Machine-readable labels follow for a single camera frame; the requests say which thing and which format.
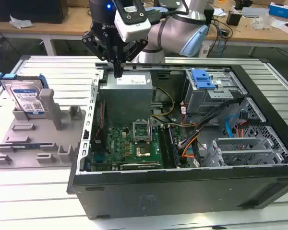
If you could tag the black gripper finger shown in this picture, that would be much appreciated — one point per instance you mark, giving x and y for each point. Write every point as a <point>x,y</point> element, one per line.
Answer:
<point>96,44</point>
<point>134,49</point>

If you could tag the hard disk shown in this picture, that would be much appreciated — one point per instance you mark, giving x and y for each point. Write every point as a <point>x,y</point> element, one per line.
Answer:
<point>26,95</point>

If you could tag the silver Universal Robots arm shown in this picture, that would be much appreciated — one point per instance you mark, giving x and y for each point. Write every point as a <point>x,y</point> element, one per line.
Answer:
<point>172,31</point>

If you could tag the silver disk bay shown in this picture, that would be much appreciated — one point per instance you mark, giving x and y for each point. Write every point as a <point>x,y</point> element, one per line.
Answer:
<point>242,155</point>

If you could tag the wooden desk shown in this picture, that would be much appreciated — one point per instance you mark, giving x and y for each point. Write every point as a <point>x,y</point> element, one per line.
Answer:
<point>62,26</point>

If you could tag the grey power supply unit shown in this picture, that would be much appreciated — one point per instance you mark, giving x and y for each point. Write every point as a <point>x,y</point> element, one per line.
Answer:
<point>127,100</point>

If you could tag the large black box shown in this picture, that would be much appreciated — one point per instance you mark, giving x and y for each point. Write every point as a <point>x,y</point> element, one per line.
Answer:
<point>38,10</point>

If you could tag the blue drive cage latch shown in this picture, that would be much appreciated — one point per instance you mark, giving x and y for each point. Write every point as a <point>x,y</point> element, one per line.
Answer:
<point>202,80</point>

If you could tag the crumpled white paper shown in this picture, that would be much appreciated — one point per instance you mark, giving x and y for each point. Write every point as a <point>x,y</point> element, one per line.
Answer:
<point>20,22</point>

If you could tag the black speaker box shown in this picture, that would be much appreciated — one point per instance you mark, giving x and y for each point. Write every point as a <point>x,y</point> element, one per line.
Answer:
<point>210,15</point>

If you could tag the silver optical drive cage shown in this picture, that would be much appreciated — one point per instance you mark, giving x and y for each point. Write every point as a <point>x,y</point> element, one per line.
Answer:
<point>201,100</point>

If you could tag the green motherboard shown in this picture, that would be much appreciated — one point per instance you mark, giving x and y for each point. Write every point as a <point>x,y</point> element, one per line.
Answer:
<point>117,143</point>

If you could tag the empty black RAM slot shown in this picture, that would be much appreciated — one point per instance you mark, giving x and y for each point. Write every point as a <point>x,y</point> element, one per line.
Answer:
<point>163,146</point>

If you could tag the CPU socket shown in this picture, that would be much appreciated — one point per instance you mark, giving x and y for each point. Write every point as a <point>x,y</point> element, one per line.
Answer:
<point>142,151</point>

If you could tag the small black cube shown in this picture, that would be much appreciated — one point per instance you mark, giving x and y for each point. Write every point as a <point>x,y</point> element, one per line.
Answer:
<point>233,18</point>

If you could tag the RAM stick in motherboard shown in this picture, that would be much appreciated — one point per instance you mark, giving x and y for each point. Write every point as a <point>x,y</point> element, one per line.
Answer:
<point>173,146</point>

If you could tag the grey parts rack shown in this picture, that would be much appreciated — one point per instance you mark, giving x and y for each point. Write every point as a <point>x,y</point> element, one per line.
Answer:
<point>38,134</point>

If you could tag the black graphics card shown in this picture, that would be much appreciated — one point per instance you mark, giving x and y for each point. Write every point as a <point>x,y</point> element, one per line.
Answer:
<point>139,166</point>

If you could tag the green RAM stick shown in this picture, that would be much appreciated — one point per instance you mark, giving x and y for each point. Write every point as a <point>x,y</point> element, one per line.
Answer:
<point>26,146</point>

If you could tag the flat grey box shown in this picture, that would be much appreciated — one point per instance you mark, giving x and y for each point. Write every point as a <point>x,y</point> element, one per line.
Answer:
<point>254,12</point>

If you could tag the clear plastic bag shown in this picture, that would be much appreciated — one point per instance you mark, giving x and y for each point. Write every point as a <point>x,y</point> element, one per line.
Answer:
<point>262,22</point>

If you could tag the black open PC case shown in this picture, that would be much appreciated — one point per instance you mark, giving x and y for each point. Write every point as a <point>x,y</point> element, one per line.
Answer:
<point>158,198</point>

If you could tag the blue cardboard box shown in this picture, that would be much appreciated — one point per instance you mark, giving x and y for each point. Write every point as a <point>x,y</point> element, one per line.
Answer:
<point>282,10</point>

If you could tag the pale grey wrist camera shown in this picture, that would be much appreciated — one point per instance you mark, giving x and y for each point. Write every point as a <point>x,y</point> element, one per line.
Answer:
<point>134,28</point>

